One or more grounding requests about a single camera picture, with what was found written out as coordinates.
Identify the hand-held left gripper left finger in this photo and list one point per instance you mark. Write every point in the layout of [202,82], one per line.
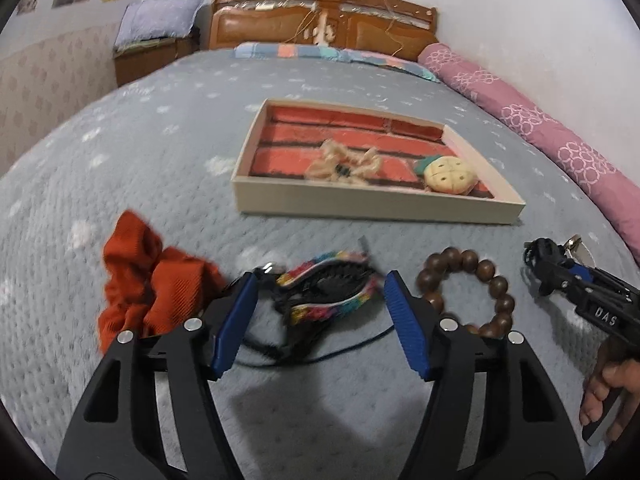
[235,320]

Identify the brown wooden nightstand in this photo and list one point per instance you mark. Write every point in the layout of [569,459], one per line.
[145,62]

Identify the orange fabric scrunchie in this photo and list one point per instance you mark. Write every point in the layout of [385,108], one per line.
[165,285]

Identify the beige box with red lining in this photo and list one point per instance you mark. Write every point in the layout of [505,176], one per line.
[380,205]

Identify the beige charm hanging on headboard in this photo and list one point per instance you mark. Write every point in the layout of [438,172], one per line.
[322,30]

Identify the grey flower-print bed blanket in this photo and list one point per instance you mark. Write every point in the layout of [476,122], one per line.
[150,160]

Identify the brown wooden headboard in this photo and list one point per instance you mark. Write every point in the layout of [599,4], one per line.
[260,25]

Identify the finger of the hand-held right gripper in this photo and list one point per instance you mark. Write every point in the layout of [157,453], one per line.
[547,270]
[580,271]

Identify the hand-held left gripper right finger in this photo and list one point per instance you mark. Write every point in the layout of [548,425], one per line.
[407,320]

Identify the yellow pineapple plush clip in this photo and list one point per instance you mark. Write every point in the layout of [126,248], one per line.
[447,175]

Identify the lavender dotted pillow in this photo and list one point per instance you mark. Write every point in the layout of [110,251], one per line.
[155,17]

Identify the beige knitted flower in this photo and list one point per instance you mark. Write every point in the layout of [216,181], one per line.
[332,162]

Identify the person's right hand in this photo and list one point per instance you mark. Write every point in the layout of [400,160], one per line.
[622,385]

